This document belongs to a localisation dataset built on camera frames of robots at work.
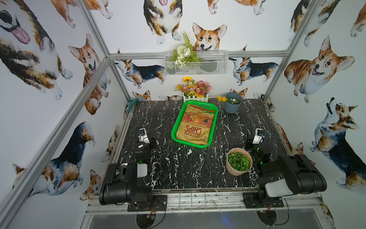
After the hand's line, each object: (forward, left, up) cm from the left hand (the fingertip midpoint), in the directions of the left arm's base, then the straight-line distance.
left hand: (147, 131), depth 90 cm
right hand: (-2, -69, +1) cm, 69 cm away
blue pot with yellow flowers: (+29, -61, -5) cm, 67 cm away
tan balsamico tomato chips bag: (+5, -31, -2) cm, 32 cm away
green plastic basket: (+22, -21, -4) cm, 30 cm away
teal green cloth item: (+37, +23, -11) cm, 45 cm away
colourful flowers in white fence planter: (+32, -31, +4) cm, 44 cm away
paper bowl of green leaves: (-21, -53, +1) cm, 57 cm away
